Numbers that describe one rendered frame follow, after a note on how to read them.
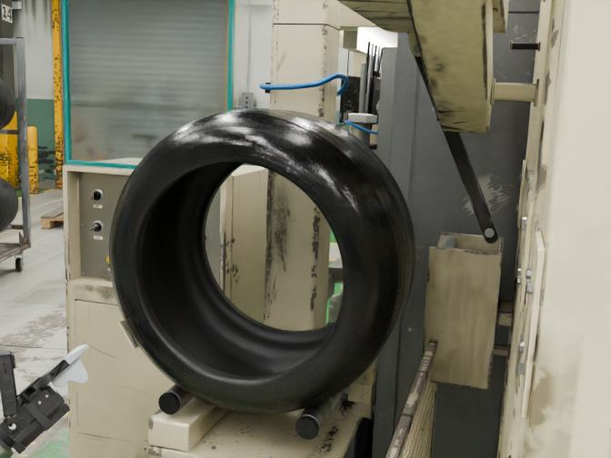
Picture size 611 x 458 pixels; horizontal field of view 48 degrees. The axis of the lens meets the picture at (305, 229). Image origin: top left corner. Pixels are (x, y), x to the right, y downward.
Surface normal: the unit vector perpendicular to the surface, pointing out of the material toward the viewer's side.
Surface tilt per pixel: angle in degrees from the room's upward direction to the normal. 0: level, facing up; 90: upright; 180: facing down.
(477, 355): 90
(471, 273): 90
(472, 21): 162
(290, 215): 90
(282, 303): 90
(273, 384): 100
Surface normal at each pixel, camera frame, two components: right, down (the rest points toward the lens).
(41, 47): -0.09, 0.18
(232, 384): -0.29, 0.34
